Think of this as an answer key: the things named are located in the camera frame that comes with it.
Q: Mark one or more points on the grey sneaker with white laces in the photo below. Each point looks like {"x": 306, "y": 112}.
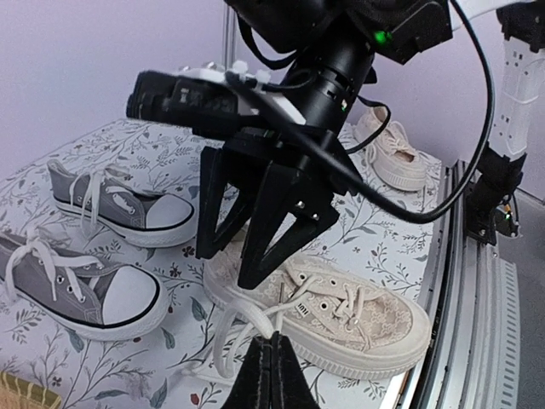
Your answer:
{"x": 100, "y": 300}

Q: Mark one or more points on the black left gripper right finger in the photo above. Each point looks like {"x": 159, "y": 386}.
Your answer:
{"x": 289, "y": 388}

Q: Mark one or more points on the floral patterned table mat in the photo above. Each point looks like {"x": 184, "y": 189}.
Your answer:
{"x": 149, "y": 371}

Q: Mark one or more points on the aluminium front rail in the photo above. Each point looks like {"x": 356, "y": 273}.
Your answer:
{"x": 472, "y": 297}

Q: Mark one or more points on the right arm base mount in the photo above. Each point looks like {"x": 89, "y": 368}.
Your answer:
{"x": 499, "y": 176}

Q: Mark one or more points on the yellow bamboo fan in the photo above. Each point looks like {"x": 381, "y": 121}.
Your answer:
{"x": 17, "y": 393}

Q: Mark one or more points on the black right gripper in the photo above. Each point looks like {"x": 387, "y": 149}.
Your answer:
{"x": 284, "y": 192}

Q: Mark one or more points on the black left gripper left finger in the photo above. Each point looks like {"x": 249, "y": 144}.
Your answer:
{"x": 252, "y": 387}

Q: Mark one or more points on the beige sneaker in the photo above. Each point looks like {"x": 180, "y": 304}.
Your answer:
{"x": 340, "y": 323}
{"x": 393, "y": 158}

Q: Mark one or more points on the right aluminium frame post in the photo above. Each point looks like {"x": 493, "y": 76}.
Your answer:
{"x": 229, "y": 36}

